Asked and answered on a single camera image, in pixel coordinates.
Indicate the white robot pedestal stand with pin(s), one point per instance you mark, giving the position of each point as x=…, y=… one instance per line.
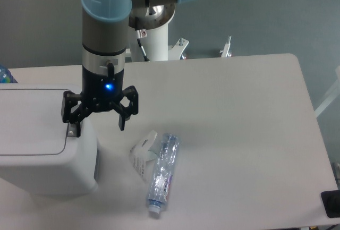
x=148, y=35

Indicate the black device at table edge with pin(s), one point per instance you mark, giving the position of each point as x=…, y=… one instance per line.
x=330, y=200

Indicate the crumpled white paper wrapper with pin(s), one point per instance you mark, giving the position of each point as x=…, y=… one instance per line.
x=143, y=153

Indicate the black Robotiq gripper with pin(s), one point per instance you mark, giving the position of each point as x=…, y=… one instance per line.
x=100, y=93

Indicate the white trash can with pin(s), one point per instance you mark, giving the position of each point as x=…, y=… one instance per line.
x=39, y=152

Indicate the clear plastic water bottle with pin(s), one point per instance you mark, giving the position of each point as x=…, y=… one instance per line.
x=162, y=174

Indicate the white frame at right edge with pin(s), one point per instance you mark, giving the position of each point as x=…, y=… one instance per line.
x=330, y=95

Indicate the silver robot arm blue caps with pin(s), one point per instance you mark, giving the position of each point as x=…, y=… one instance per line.
x=111, y=31

